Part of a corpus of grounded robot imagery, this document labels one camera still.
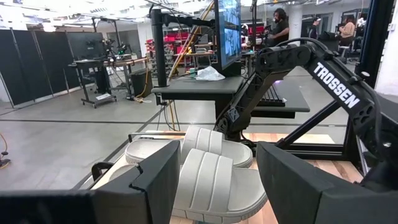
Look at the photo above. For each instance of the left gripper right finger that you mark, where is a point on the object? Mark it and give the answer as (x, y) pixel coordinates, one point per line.
(289, 189)

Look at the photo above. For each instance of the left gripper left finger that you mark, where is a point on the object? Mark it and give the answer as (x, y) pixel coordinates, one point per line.
(149, 193)

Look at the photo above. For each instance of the grey foam slide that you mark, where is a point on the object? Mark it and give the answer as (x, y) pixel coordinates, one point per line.
(217, 143)
(214, 186)

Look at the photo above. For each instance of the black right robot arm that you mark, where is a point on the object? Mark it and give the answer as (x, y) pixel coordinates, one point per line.
(335, 85)

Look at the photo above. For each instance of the wooden shelf black metal legs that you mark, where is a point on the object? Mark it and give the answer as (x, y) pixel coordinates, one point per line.
(102, 182)

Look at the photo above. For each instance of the black keyboard tray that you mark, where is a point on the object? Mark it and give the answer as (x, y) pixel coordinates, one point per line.
(295, 99)

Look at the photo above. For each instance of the black backlit keyboard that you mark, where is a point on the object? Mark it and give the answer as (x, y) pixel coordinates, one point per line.
(272, 96)

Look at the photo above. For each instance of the black computer tower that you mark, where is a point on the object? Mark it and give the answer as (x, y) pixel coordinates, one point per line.
(140, 82)

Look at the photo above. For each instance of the black desk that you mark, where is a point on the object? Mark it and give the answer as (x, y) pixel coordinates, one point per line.
(199, 88)

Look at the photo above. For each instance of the black rolling cart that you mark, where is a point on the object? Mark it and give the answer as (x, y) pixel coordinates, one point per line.
(96, 81)

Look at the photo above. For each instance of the white plastic bag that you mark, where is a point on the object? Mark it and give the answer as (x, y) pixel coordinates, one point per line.
(210, 74)

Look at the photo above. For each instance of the black monitor pole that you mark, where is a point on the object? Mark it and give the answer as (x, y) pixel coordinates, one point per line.
(158, 46)

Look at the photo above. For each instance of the red storage bin rack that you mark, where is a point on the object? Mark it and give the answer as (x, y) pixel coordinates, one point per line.
(177, 42)

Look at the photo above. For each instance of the yellow diagonal pole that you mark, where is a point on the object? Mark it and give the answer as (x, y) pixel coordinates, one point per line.
(191, 40)

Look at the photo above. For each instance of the person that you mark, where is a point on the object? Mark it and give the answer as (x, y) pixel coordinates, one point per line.
(314, 29)
(280, 29)
(347, 31)

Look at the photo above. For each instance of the black computer monitor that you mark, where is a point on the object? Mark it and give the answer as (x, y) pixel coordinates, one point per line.
(228, 34)

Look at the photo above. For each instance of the black partition panel wall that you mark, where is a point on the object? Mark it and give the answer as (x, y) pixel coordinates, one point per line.
(28, 65)

